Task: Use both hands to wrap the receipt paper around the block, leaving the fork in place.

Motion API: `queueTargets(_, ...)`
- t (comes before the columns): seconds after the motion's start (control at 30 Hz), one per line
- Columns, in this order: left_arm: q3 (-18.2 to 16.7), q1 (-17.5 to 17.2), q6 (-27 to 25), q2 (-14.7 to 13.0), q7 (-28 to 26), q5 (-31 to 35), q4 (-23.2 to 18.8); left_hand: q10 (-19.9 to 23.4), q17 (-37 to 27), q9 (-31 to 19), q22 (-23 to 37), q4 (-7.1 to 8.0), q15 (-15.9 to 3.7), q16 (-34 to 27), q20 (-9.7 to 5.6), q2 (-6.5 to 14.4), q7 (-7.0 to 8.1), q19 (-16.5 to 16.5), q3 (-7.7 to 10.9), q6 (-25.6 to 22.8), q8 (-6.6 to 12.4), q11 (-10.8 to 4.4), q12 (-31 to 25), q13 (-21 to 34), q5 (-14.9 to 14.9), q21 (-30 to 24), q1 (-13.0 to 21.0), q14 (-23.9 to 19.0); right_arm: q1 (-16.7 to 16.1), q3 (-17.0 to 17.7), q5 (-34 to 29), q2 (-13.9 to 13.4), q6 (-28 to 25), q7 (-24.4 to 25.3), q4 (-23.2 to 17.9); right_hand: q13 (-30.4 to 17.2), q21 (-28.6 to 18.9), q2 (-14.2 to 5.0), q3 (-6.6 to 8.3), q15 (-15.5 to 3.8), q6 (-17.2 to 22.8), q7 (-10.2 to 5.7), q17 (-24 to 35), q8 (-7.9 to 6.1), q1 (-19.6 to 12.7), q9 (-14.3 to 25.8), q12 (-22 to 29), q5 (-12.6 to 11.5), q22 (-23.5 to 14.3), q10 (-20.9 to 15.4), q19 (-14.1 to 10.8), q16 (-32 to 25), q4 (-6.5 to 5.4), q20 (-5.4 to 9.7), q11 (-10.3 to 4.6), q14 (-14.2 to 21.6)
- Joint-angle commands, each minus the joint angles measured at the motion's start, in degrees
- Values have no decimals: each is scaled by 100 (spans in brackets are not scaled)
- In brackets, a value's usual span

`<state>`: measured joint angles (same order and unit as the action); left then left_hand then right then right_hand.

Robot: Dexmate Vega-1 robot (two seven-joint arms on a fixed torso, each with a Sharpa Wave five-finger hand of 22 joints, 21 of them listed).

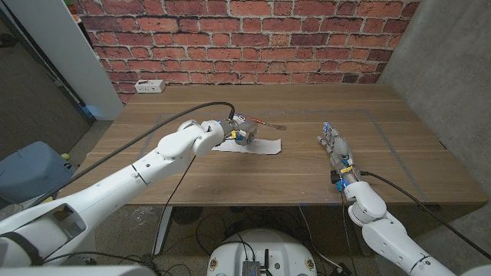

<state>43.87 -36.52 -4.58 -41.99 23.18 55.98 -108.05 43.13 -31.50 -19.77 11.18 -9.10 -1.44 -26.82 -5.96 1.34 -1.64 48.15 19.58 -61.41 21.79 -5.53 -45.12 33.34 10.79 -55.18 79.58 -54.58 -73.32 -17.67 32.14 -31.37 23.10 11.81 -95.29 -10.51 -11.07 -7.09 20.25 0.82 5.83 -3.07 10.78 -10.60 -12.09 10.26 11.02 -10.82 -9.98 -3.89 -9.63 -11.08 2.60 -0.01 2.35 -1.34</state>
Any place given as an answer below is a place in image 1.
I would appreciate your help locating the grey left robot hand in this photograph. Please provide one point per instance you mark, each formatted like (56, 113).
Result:
(247, 126)

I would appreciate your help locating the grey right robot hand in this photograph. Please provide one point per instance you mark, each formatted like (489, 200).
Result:
(340, 147)

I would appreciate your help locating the white cloth strip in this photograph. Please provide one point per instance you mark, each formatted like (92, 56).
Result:
(264, 146)

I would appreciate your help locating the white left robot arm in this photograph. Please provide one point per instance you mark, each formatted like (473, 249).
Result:
(115, 188)

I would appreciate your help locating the red brick printed backdrop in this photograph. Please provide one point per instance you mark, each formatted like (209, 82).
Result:
(249, 38)

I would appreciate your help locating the white power strip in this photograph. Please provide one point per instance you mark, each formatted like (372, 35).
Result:
(149, 86)

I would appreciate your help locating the black round floor object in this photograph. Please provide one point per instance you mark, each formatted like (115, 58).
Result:
(186, 215)

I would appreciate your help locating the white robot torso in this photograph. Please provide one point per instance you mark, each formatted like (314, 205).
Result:
(280, 249)

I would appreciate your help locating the white table leg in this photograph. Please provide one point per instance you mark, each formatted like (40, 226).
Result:
(161, 234)

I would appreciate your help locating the grey electronics box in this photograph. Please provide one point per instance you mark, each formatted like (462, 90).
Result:
(251, 268)

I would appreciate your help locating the yellow green ball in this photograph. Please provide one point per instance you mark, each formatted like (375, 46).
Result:
(66, 156)

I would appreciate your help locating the white partition panel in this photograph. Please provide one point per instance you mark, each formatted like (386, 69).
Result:
(57, 46)

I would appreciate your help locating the blue grey bin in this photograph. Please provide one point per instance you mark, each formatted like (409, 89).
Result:
(27, 172)

